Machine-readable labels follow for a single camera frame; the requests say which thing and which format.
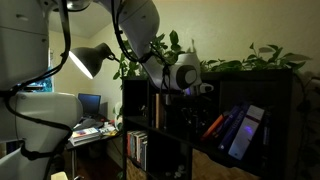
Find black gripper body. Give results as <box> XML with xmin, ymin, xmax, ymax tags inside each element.
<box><xmin>181</xmin><ymin>94</ymin><xmax>206</xmax><ymax>117</ymax></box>

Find orange paperback book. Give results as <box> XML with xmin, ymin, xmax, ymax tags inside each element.
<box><xmin>199</xmin><ymin>112</ymin><xmax>230</xmax><ymax>143</ymax></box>

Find tan thin book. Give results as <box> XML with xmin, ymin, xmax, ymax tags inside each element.
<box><xmin>154</xmin><ymin>93</ymin><xmax>162</xmax><ymax>129</ymax></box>

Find blue Hacker's Delight book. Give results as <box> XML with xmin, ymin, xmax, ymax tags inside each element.
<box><xmin>212</xmin><ymin>105</ymin><xmax>242</xmax><ymax>139</ymax></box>

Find light blue Circuits book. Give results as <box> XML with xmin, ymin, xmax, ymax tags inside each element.
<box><xmin>228</xmin><ymin>104</ymin><xmax>266</xmax><ymax>161</ymax></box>

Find black cube shelf unit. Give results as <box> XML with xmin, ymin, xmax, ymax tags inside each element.
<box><xmin>121</xmin><ymin>68</ymin><xmax>296</xmax><ymax>180</ymax></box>

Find grey blue book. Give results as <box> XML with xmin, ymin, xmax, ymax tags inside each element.
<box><xmin>139</xmin><ymin>133</ymin><xmax>145</xmax><ymax>168</ymax></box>

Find white spine book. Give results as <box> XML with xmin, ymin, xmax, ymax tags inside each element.
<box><xmin>134</xmin><ymin>132</ymin><xmax>141</xmax><ymax>164</ymax></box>

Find bright blue book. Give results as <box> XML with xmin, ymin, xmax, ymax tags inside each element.
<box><xmin>130</xmin><ymin>131</ymin><xmax>136</xmax><ymax>160</ymax></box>

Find orange spine book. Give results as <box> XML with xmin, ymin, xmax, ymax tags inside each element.
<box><xmin>126</xmin><ymin>130</ymin><xmax>132</xmax><ymax>158</ymax></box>

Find black book red mark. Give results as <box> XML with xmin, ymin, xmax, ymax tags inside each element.
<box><xmin>261</xmin><ymin>109</ymin><xmax>272</xmax><ymax>148</ymax></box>

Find woven wicker basket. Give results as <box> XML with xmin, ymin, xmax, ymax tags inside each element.
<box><xmin>191</xmin><ymin>148</ymin><xmax>264</xmax><ymax>180</ymax></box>
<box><xmin>125</xmin><ymin>158</ymin><xmax>148</xmax><ymax>180</ymax></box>

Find green pothos plant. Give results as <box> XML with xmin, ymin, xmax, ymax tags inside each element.
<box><xmin>111</xmin><ymin>29</ymin><xmax>320</xmax><ymax>180</ymax></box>

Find loose papers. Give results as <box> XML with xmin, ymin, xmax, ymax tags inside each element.
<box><xmin>98</xmin><ymin>123</ymin><xmax>119</xmax><ymax>137</ymax></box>

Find dark desk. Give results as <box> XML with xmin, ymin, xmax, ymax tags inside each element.
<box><xmin>64</xmin><ymin>114</ymin><xmax>123</xmax><ymax>180</ymax></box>

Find open laptop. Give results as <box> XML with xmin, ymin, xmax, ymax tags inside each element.
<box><xmin>77</xmin><ymin>92</ymin><xmax>102</xmax><ymax>120</ymax></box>

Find stack of colourful books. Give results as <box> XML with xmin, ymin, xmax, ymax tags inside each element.
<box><xmin>68</xmin><ymin>127</ymin><xmax>102</xmax><ymax>147</ymax></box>

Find black desk lamp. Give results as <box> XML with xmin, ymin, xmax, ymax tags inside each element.
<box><xmin>68</xmin><ymin>42</ymin><xmax>121</xmax><ymax>80</ymax></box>

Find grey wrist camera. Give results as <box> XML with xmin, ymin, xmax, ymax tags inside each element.
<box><xmin>198</xmin><ymin>82</ymin><xmax>215</xmax><ymax>94</ymax></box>

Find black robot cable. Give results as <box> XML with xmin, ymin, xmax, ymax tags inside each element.
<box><xmin>110</xmin><ymin>0</ymin><xmax>174</xmax><ymax>106</ymax></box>
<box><xmin>0</xmin><ymin>0</ymin><xmax>76</xmax><ymax>180</ymax></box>

